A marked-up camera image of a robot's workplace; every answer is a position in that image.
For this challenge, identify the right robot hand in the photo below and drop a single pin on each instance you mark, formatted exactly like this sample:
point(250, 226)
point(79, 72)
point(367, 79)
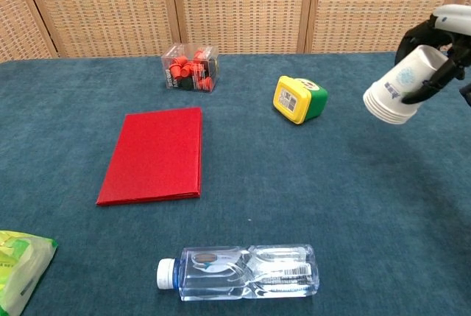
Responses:
point(458, 47)

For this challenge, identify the clear box of red caps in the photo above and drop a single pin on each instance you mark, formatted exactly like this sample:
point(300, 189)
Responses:
point(189, 69)

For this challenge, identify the woven wooden folding screen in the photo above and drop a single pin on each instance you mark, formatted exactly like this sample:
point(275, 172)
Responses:
point(239, 6)

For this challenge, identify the stack of white paper cups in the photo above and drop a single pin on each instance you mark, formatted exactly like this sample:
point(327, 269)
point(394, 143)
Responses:
point(393, 95)

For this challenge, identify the green wet wipes pack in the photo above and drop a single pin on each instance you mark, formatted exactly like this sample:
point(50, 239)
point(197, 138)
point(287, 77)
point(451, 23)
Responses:
point(22, 272)

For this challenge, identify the red folded cloth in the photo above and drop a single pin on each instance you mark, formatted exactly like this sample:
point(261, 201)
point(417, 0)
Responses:
point(154, 154)

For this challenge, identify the clear plastic water bottle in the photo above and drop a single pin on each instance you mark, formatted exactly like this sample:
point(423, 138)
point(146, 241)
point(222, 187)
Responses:
point(239, 275)

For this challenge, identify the blue felt table cover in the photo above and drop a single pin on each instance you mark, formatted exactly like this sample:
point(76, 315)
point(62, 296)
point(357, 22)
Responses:
point(294, 202)

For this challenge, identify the yellow and green container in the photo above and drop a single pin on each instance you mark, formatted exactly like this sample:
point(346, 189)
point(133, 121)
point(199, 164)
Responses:
point(294, 100)

